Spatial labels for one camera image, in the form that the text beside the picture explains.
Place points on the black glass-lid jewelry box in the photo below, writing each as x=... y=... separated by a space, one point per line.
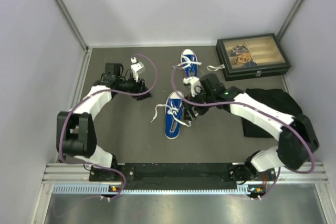
x=252 y=57

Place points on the black cloth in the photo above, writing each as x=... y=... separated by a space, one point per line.
x=276 y=99

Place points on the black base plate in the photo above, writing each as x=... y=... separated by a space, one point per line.
x=190 y=175

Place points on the grey slotted cable duct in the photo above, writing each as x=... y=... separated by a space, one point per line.
x=105 y=189

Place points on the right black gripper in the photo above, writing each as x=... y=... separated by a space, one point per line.
x=189 y=114

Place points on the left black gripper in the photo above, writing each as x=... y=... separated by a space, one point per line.
x=139 y=86

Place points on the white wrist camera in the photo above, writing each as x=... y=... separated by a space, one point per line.
x=194 y=84
x=137 y=67

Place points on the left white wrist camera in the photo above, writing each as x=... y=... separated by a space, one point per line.
x=137 y=67

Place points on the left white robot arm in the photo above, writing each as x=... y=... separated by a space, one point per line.
x=76 y=135

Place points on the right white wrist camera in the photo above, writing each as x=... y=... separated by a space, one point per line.
x=194 y=84

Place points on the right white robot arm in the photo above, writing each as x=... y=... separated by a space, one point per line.
x=295 y=135

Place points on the blue sneaker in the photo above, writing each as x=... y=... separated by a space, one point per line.
x=174 y=111
x=189 y=64

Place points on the aluminium frame rail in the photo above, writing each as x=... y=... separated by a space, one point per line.
x=76 y=173

